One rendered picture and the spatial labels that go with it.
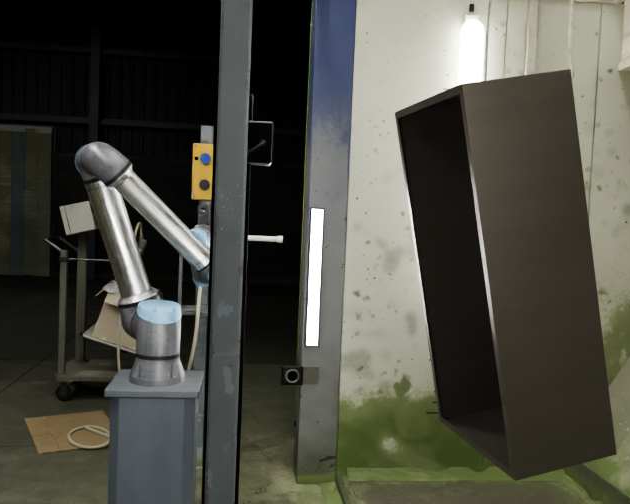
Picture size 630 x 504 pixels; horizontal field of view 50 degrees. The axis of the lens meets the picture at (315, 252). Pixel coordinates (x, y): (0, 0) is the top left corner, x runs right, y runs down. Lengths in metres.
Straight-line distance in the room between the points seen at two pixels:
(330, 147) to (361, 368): 1.02
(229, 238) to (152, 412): 1.33
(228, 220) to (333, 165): 2.00
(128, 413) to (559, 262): 1.45
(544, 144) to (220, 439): 1.37
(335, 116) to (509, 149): 1.20
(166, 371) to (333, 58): 1.58
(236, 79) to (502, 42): 2.35
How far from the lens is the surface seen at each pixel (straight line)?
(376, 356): 3.17
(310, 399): 3.17
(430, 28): 3.26
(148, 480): 2.43
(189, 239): 2.43
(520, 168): 2.09
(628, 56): 3.53
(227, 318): 1.11
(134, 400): 2.35
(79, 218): 4.70
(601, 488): 3.32
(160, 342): 2.37
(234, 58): 1.13
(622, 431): 3.37
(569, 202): 2.17
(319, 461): 3.26
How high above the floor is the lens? 1.24
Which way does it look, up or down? 3 degrees down
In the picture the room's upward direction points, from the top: 2 degrees clockwise
